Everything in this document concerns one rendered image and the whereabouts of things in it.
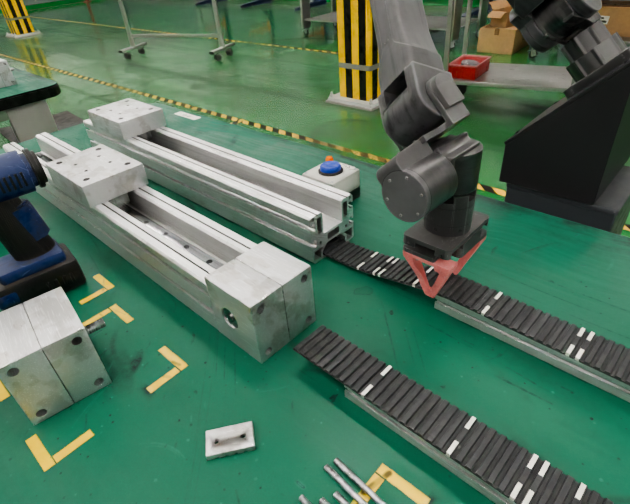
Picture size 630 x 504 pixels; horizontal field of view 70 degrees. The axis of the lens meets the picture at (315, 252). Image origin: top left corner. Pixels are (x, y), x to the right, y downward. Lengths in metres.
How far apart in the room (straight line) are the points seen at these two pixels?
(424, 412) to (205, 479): 0.23
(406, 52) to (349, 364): 0.35
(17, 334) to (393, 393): 0.42
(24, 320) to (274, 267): 0.29
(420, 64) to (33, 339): 0.52
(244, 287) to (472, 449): 0.30
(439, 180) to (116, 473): 0.44
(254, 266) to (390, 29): 0.33
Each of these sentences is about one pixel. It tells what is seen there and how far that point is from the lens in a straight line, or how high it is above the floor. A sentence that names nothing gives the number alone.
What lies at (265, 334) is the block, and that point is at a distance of 0.56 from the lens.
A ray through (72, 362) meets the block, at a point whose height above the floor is 0.84.
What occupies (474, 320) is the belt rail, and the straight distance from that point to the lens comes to 0.62.
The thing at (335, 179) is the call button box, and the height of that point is 0.84.
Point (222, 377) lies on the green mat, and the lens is 0.58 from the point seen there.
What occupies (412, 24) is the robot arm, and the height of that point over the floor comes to 1.12.
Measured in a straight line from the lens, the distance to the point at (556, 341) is 0.60.
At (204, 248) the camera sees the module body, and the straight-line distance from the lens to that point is 0.72.
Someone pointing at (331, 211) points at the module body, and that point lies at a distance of 0.75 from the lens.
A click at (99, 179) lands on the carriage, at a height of 0.90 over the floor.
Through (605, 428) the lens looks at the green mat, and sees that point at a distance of 0.58.
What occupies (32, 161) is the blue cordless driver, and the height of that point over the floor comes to 0.99.
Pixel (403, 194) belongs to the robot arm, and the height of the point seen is 0.99.
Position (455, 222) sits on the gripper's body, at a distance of 0.56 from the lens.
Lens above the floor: 1.21
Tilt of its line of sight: 35 degrees down
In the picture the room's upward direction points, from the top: 5 degrees counter-clockwise
